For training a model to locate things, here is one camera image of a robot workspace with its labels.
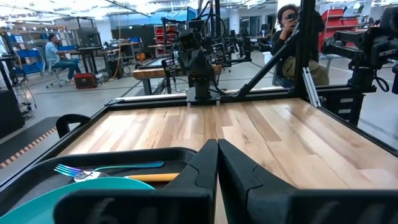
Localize blue storage bins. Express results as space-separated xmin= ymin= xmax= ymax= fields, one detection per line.
xmin=15 ymin=45 xmax=77 ymax=75

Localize iridescent blue fork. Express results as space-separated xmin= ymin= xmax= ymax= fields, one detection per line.
xmin=53 ymin=160 xmax=165 ymax=179

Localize shelf with red bins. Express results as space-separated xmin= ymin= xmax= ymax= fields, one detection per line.
xmin=154 ymin=24 xmax=180 ymax=58
xmin=318 ymin=8 xmax=360 ymax=50

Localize red tool bag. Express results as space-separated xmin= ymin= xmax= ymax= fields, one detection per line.
xmin=73 ymin=72 xmax=99 ymax=90

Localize wooden workbench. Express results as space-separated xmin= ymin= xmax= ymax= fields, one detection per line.
xmin=132 ymin=64 xmax=223 ymax=96

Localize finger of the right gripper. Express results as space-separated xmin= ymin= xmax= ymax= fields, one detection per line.
xmin=161 ymin=56 xmax=181 ymax=79
xmin=211 ymin=42 xmax=229 ymax=67

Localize black curved bracket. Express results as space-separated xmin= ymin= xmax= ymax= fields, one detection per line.
xmin=55 ymin=113 xmax=91 ymax=139

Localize black rig frame post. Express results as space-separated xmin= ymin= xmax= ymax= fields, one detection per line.
xmin=239 ymin=0 xmax=317 ymax=97

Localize black striped floor mat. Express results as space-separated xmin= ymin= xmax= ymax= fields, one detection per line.
xmin=0 ymin=116 xmax=60 ymax=170

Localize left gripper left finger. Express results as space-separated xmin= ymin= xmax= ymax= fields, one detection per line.
xmin=53 ymin=138 xmax=219 ymax=224

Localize spoon with gold handle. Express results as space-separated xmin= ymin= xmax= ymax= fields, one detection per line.
xmin=73 ymin=170 xmax=181 ymax=183

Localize yellow cable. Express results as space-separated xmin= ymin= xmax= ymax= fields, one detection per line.
xmin=111 ymin=18 xmax=123 ymax=79

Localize person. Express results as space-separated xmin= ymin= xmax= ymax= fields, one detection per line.
xmin=270 ymin=3 xmax=330 ymax=86
xmin=45 ymin=33 xmax=82 ymax=85

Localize black plastic tray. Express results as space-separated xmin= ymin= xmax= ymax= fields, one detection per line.
xmin=0 ymin=146 xmax=198 ymax=218

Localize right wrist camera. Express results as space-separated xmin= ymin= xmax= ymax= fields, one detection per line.
xmin=178 ymin=27 xmax=200 ymax=50

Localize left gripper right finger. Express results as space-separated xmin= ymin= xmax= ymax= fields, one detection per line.
xmin=218 ymin=138 xmax=398 ymax=224

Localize office chair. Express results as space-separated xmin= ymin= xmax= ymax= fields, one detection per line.
xmin=45 ymin=67 xmax=68 ymax=90

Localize teal plate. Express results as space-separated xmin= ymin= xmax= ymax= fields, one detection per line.
xmin=0 ymin=176 xmax=156 ymax=224

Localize black table frame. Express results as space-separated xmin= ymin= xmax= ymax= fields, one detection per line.
xmin=0 ymin=86 xmax=398 ymax=190

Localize black drawer cabinet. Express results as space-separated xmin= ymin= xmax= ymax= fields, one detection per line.
xmin=317 ymin=86 xmax=366 ymax=127

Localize silver metal bracket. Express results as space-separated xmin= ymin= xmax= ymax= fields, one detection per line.
xmin=302 ymin=67 xmax=322 ymax=108

